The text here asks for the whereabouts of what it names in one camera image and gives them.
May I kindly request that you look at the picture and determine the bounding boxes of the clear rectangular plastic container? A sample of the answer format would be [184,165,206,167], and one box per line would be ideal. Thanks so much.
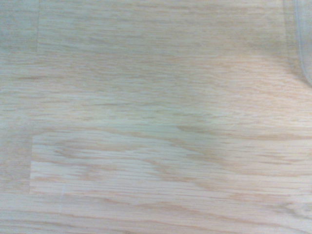
[292,0,312,88]

